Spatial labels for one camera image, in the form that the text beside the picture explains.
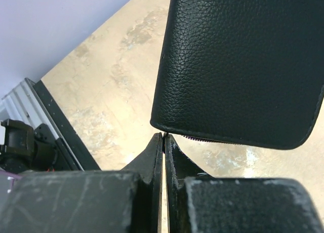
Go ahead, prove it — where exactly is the black tool case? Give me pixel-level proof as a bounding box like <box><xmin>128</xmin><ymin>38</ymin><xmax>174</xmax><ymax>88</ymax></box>
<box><xmin>150</xmin><ymin>0</ymin><xmax>323</xmax><ymax>150</ymax></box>

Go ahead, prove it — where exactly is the aluminium rail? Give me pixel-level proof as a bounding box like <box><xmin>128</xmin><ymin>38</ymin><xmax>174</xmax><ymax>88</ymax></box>
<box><xmin>1</xmin><ymin>78</ymin><xmax>83</xmax><ymax>170</ymax></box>

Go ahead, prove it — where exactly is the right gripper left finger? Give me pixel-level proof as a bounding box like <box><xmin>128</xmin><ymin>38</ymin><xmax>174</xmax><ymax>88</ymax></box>
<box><xmin>1</xmin><ymin>133</ymin><xmax>163</xmax><ymax>232</ymax></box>

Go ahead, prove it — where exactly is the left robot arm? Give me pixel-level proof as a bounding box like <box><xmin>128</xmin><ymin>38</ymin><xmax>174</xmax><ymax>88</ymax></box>
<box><xmin>1</xmin><ymin>119</ymin><xmax>58</xmax><ymax>174</ymax></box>

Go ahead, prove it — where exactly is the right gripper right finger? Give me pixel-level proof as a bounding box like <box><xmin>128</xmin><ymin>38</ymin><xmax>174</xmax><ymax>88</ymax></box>
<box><xmin>164</xmin><ymin>134</ymin><xmax>323</xmax><ymax>232</ymax></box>

